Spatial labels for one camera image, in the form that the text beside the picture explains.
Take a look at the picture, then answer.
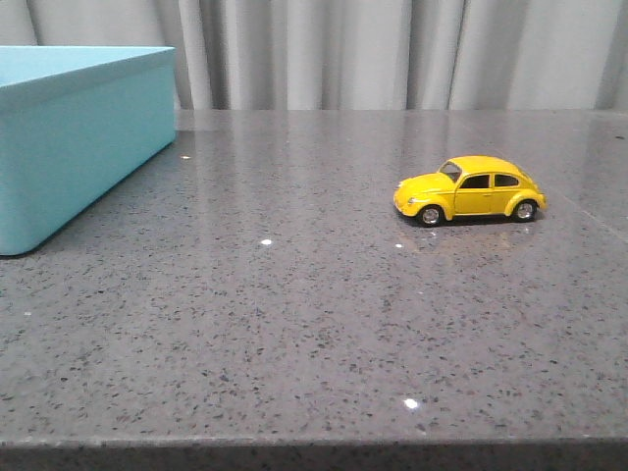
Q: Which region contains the light blue plastic box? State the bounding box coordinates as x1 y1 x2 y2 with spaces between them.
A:
1 46 176 255

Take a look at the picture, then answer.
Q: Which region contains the yellow toy beetle car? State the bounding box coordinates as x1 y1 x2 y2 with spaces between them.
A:
393 155 547 227

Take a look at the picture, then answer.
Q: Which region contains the grey pleated curtain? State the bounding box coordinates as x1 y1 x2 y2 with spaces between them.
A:
1 0 627 110

